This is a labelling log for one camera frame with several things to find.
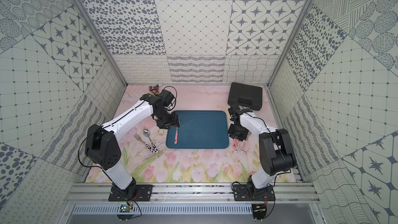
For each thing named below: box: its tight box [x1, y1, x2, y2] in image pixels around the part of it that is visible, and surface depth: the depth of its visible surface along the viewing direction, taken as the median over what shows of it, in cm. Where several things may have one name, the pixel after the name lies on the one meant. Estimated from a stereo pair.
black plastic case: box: [227, 82, 263, 111], surface depth 109 cm
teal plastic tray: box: [165, 110, 230, 149], surface depth 97 cm
